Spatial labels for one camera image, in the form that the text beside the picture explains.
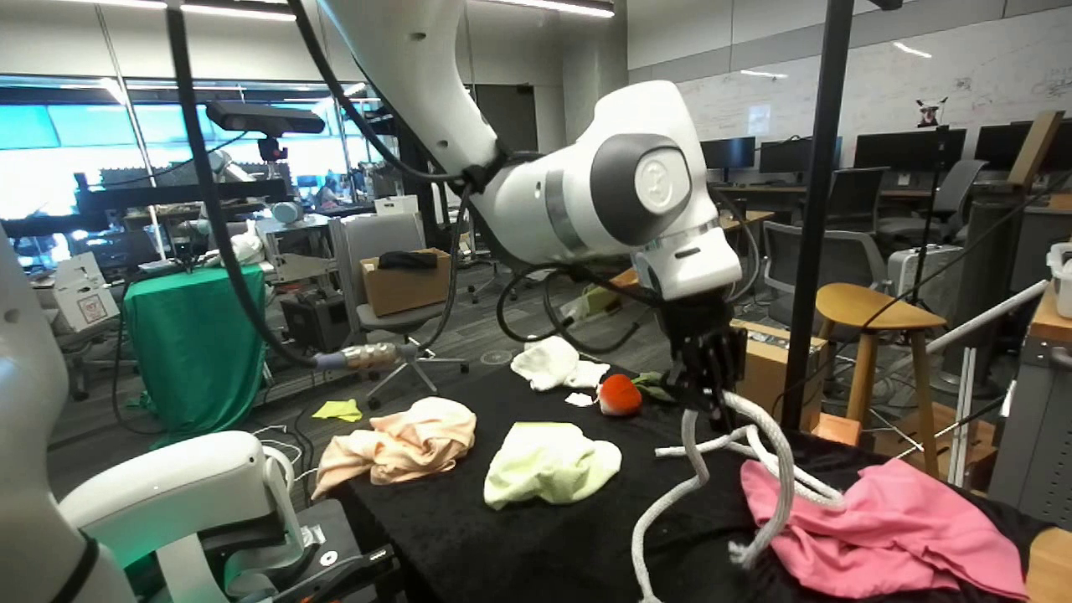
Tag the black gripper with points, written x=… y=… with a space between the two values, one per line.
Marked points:
x=703 y=336

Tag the red ball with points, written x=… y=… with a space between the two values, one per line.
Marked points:
x=622 y=396

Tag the white cloth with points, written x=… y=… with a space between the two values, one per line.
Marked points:
x=546 y=362

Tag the cardboard box with black strip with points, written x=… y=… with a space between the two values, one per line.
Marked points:
x=763 y=375

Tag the small white scrap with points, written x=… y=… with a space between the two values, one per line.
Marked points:
x=579 y=401

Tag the orange flat board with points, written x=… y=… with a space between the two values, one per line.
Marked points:
x=835 y=432

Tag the pale yellow cloth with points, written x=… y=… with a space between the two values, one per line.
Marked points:
x=546 y=464

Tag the wooden desk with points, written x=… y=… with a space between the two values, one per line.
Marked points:
x=756 y=219

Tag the wooden stool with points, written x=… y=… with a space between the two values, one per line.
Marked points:
x=871 y=305

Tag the dark office chair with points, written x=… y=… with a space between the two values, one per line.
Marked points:
x=848 y=223

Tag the black velvet tablecloth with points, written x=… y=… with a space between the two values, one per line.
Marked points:
x=538 y=549

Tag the pink cloth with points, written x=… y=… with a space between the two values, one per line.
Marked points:
x=893 y=537

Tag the black vertical pole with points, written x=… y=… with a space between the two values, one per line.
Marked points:
x=823 y=169

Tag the silver metal pole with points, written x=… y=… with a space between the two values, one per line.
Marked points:
x=989 y=315

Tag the peach cloth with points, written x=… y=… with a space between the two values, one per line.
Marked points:
x=404 y=441

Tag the wide black computer monitor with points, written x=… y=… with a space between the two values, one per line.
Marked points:
x=909 y=151

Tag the open brown cardboard box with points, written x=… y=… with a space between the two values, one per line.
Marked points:
x=404 y=293

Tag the black pouch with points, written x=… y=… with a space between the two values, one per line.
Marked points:
x=406 y=260

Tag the wooden top workbench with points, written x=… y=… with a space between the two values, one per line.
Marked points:
x=1038 y=424

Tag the yellow rag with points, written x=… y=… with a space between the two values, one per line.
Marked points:
x=339 y=409

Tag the grey office chair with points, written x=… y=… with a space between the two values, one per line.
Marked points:
x=368 y=240

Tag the light wooden table board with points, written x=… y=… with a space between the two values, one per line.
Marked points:
x=1053 y=572

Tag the leaning wooden board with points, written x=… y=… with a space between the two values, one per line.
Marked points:
x=1035 y=146

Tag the green draped cloth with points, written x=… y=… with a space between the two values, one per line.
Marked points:
x=195 y=347

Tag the white table frame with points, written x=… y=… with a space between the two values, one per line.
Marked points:
x=962 y=419

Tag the black stereo camera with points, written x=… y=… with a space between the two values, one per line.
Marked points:
x=270 y=120

